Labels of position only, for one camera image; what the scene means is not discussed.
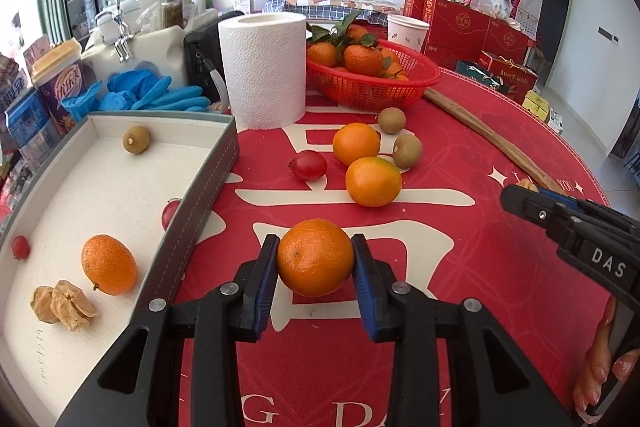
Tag red gift boxes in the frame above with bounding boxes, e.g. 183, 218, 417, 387
402, 0, 530, 69

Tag dark green gift bag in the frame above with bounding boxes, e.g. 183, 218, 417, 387
456, 61, 515, 96

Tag blue rubber gloves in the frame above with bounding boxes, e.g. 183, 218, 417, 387
61, 69, 212, 122

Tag blue snack pack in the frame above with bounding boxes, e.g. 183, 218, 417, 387
6, 88, 62, 171

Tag orange in tray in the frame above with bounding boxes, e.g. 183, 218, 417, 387
80, 234, 138, 296

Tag brown longan in tray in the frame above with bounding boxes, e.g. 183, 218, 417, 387
122, 126, 151, 155

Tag dried fruit husk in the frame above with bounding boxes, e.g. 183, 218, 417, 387
29, 280, 99, 332

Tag grey rectangular tray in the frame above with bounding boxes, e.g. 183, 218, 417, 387
1, 113, 240, 426

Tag black device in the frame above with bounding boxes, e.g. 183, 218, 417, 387
183, 11, 243, 102

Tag plaid cloth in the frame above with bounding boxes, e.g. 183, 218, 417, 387
262, 0, 402, 27

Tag orange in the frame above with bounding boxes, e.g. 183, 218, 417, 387
332, 122, 381, 167
277, 219, 355, 298
80, 234, 138, 296
345, 157, 402, 208

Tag red plastic basket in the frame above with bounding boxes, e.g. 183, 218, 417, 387
306, 40, 442, 112

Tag right hand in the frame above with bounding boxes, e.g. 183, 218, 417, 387
573, 296, 639, 415

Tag tangerines with leaves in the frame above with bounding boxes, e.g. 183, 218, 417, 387
306, 11, 408, 80

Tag cherry tomato tray left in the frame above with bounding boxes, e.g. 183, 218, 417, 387
11, 235, 30, 260

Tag long wooden stick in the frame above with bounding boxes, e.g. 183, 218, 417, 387
423, 88, 566, 195

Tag white paper cup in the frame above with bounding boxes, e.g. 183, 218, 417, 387
387, 14, 430, 52

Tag cherry tomato tray right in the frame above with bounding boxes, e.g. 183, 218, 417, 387
160, 198, 181, 230

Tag yellow small box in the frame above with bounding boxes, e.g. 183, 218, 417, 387
522, 90, 550, 124

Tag milk tea cup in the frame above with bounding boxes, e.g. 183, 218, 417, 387
32, 38, 87, 135

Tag cherry tomato tray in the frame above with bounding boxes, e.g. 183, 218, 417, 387
160, 198, 181, 230
11, 235, 30, 260

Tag white paper towel roll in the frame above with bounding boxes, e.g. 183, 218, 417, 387
218, 12, 307, 130

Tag white bag with buckle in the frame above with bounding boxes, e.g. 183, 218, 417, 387
80, 0, 218, 88

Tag red gift bag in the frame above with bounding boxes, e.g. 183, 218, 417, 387
478, 51, 538, 105

